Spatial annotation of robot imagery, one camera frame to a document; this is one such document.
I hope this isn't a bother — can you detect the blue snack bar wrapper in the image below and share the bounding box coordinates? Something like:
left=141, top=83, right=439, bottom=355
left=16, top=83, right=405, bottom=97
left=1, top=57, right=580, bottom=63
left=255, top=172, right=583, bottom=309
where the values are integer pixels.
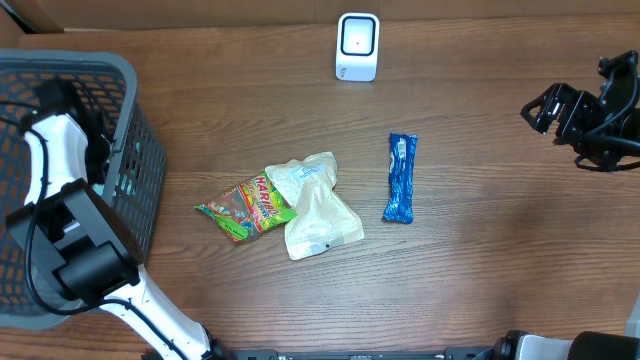
left=383, top=133, right=419, bottom=224

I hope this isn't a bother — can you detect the beige paper pouch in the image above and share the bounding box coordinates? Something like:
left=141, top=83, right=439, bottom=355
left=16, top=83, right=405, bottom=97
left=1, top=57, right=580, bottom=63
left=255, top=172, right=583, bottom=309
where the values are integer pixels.
left=265, top=152, right=364, bottom=261

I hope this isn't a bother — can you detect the Haribo gummy worms bag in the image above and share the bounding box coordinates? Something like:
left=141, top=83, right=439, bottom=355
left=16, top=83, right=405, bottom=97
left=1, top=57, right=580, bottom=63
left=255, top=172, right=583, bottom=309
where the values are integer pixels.
left=195, top=172, right=297, bottom=242

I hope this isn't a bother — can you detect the light teal snack packet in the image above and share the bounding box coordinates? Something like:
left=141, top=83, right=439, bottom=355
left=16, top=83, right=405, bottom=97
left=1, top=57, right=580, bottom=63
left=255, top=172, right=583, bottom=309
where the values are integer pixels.
left=92, top=142, right=141, bottom=195

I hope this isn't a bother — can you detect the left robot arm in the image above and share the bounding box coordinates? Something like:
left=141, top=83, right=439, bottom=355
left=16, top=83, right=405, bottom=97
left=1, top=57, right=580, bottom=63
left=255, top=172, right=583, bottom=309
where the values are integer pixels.
left=6, top=78, right=228, bottom=359

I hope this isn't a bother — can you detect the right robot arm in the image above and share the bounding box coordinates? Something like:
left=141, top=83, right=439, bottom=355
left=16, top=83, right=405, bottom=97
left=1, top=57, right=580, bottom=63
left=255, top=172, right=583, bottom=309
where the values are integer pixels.
left=486, top=84, right=639, bottom=360

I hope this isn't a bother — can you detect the white barcode scanner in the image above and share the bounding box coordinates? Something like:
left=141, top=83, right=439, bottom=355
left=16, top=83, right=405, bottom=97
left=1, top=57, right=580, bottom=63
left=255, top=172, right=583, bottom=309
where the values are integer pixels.
left=335, top=12, right=380, bottom=82

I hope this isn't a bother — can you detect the grey plastic mesh basket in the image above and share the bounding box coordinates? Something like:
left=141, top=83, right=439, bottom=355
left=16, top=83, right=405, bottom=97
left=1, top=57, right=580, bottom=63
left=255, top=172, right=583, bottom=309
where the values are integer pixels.
left=1, top=49, right=166, bottom=330

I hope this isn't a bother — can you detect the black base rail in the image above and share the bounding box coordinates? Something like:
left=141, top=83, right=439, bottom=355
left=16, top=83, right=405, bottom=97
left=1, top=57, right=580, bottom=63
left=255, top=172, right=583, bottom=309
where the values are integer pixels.
left=231, top=346, right=493, bottom=360

